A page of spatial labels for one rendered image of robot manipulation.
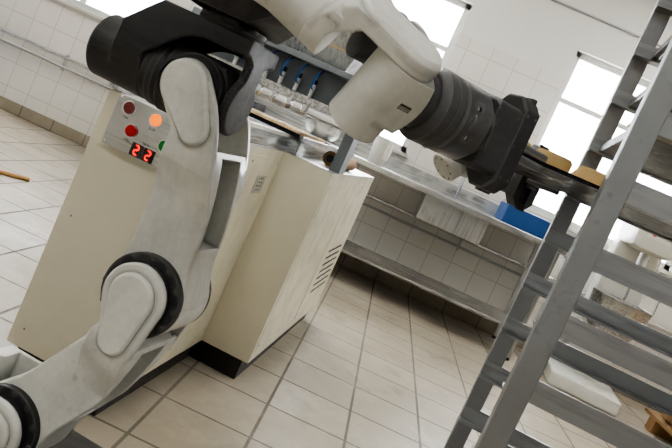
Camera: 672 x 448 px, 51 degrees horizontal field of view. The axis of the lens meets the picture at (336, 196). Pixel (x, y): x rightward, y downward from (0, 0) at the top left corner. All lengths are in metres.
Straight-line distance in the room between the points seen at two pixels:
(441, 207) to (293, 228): 2.72
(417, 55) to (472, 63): 5.08
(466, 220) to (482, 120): 4.35
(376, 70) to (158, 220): 0.57
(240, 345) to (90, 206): 0.89
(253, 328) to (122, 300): 1.44
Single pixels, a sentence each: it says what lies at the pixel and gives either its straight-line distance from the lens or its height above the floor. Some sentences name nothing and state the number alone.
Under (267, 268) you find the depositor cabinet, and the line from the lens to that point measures 2.53.
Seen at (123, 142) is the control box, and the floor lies 0.72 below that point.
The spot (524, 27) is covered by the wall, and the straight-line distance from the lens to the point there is 5.89.
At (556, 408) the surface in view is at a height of 0.78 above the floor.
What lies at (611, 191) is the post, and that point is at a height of 1.04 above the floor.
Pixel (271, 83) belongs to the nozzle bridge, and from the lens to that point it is 2.57.
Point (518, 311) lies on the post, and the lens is 1.34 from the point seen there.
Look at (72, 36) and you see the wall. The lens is 6.40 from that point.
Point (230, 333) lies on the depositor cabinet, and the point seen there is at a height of 0.16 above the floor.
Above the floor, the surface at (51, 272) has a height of 0.32.
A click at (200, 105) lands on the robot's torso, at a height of 0.92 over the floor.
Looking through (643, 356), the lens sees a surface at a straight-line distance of 0.93.
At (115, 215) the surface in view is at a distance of 1.95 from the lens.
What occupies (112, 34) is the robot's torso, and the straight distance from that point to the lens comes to 1.26.
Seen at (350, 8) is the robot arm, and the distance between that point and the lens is 0.72.
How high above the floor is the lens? 0.97
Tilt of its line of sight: 5 degrees down
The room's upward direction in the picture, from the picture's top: 24 degrees clockwise
